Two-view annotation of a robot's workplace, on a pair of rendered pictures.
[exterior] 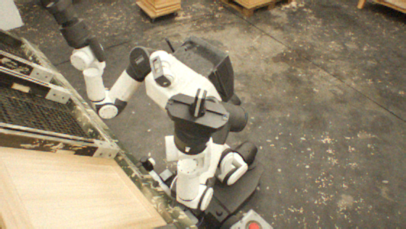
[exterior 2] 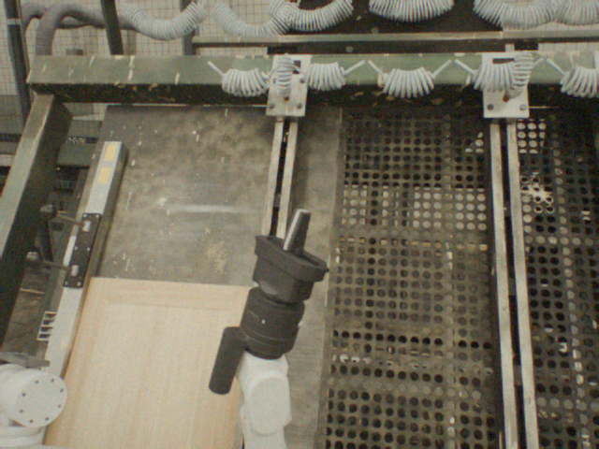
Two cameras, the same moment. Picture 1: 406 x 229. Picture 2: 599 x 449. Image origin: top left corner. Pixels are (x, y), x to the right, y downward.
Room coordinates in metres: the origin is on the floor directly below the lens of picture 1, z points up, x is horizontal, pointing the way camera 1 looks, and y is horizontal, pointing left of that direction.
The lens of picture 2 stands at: (1.42, 0.06, 1.83)
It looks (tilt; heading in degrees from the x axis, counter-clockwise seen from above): 16 degrees down; 142
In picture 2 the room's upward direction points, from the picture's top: straight up
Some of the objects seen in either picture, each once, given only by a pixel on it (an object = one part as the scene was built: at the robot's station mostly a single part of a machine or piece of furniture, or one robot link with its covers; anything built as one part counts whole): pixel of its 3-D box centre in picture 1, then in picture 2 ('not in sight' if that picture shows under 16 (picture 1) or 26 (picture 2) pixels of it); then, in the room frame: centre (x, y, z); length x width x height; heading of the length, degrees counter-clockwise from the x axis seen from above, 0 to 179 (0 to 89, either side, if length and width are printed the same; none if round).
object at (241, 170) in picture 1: (228, 167); not in sight; (1.01, -0.19, 0.28); 0.21 x 0.20 x 0.13; 133
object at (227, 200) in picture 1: (225, 175); not in sight; (0.99, -0.17, 0.19); 0.64 x 0.52 x 0.33; 133
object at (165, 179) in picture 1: (173, 190); not in sight; (0.62, 0.16, 0.69); 0.50 x 0.14 x 0.24; 43
